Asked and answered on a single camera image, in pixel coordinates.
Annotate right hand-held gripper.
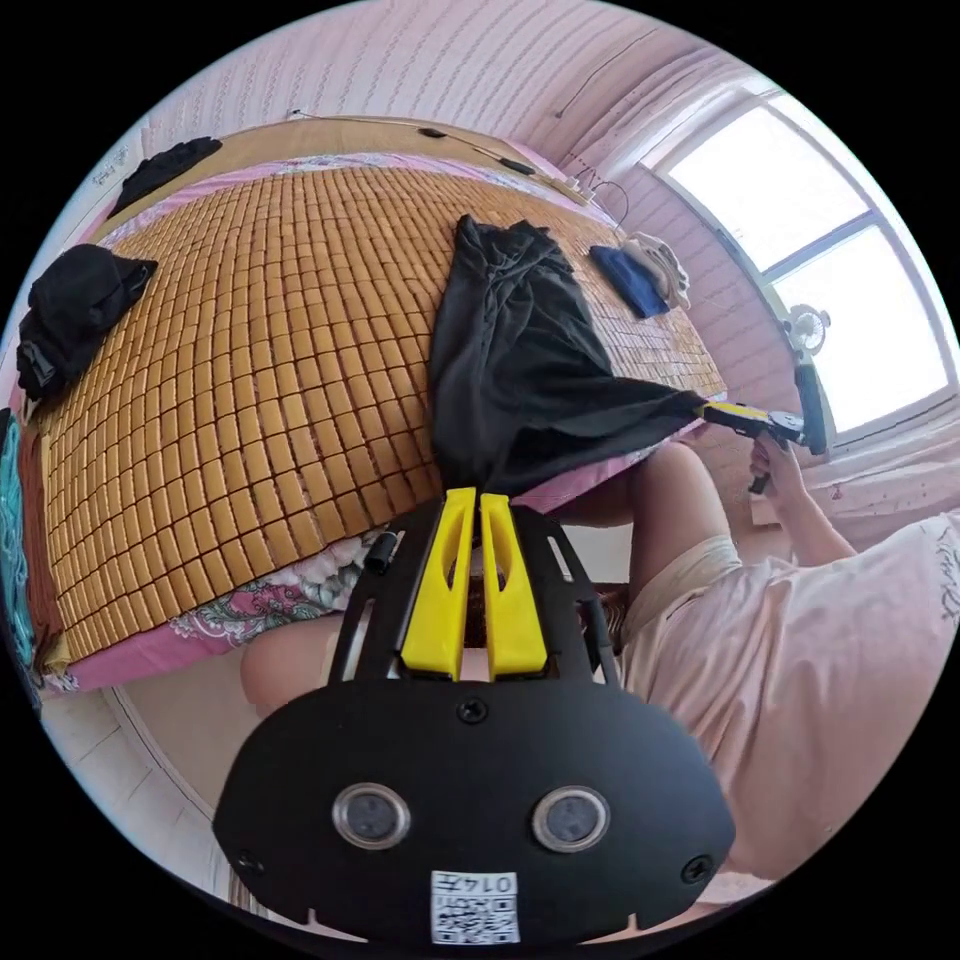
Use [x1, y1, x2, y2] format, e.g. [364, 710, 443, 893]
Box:
[701, 401, 810, 496]

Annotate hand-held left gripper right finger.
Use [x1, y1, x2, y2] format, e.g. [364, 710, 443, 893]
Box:
[479, 492, 548, 682]

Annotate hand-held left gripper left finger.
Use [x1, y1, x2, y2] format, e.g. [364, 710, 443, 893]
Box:
[399, 486, 478, 682]

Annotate black long sleeve shirt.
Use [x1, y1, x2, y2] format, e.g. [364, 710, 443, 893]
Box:
[428, 213, 710, 498]

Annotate person's right forearm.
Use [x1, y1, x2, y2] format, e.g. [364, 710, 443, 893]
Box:
[776, 487, 860, 562]

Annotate person's right hand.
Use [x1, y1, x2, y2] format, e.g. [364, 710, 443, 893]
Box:
[752, 437, 810, 523]

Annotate small white fan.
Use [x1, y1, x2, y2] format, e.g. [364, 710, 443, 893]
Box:
[778, 302, 832, 355]

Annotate pile of blue and white clothes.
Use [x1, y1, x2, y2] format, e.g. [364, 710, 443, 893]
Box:
[587, 230, 693, 322]

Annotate window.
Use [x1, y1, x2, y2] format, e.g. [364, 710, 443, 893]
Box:
[637, 86, 954, 448]

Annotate person's body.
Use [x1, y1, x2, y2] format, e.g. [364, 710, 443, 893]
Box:
[239, 440, 960, 905]

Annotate bed with woven mat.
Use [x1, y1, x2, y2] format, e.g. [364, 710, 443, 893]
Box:
[0, 119, 735, 695]

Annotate teal knitted cloth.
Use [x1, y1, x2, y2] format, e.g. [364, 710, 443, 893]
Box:
[0, 408, 39, 676]

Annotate pile of black clothes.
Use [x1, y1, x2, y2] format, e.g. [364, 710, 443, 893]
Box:
[14, 243, 160, 404]

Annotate black folded garment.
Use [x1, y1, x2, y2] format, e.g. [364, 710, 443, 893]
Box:
[106, 136, 224, 220]

